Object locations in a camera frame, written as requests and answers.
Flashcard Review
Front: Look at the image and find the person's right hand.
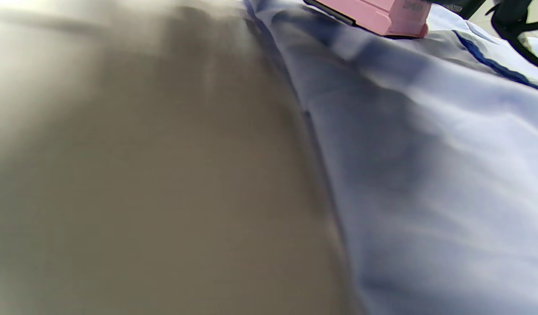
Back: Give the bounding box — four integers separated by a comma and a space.
432, 0, 487, 20

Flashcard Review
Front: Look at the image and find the white table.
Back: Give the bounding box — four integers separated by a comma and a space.
0, 0, 355, 315

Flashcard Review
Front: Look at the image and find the pink electric iron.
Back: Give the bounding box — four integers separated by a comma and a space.
303, 0, 430, 39

